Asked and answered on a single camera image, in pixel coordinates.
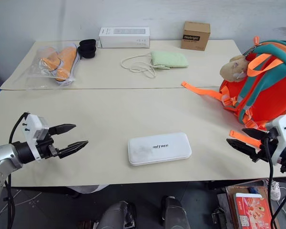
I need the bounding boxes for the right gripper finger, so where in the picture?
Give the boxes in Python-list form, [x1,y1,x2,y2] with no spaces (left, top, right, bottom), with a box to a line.
[226,138,261,158]
[242,128,269,142]

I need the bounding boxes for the brown open carton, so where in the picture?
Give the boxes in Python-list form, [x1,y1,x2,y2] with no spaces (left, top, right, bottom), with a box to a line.
[225,185,281,229]

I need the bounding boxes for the white rectangular case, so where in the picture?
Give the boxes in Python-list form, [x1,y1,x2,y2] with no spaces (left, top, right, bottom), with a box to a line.
[127,132,193,167]

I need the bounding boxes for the brown cardboard box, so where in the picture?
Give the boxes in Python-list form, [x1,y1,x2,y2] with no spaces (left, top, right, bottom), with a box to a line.
[180,21,211,52]

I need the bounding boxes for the dark rounded shape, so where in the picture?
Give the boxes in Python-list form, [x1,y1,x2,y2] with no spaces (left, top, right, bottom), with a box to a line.
[97,200,137,229]
[160,195,191,229]

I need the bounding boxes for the clear plastic bag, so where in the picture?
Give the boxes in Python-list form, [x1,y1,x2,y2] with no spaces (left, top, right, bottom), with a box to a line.
[12,41,82,89]

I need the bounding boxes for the white shoe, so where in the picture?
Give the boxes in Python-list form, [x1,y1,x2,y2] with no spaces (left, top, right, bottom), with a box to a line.
[267,179,282,201]

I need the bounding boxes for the long white cardboard box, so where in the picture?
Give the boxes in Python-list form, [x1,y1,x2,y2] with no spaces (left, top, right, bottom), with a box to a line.
[98,26,151,49]

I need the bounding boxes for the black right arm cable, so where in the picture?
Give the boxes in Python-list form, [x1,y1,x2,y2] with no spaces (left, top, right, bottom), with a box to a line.
[263,137,286,229]

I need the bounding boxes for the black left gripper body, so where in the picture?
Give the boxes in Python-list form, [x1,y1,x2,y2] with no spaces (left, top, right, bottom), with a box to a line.
[35,134,61,160]

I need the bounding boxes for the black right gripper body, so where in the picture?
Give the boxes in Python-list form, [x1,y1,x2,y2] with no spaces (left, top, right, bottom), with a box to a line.
[249,136,279,165]

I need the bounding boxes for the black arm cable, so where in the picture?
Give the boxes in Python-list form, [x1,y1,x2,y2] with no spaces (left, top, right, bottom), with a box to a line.
[263,137,286,229]
[3,111,31,229]

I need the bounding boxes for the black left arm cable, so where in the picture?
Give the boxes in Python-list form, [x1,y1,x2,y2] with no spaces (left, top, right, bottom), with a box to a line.
[3,111,31,229]

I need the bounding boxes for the orange and teal backpack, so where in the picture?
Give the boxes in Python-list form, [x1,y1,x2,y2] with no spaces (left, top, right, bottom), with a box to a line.
[181,35,286,148]

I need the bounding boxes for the beige plush toy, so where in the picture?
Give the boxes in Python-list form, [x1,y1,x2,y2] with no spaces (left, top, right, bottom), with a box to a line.
[219,55,250,83]

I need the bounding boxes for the black fabric band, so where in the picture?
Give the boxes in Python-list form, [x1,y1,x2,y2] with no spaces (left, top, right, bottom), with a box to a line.
[77,45,97,59]
[79,39,97,49]

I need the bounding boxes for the orange slipper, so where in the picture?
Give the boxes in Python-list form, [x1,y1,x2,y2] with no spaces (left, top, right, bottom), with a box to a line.
[54,45,78,87]
[37,47,61,75]

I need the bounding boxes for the red printed box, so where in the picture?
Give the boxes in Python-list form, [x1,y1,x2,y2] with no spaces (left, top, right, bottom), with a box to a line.
[233,192,274,229]

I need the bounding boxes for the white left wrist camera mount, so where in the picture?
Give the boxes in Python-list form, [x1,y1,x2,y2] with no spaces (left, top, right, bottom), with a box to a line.
[20,114,50,162]

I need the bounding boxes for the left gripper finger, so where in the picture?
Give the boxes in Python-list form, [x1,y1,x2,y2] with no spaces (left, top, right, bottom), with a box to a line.
[58,140,89,160]
[49,124,77,136]

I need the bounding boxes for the green pouch with white cord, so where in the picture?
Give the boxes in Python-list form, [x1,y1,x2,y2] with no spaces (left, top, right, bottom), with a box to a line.
[120,50,190,80]

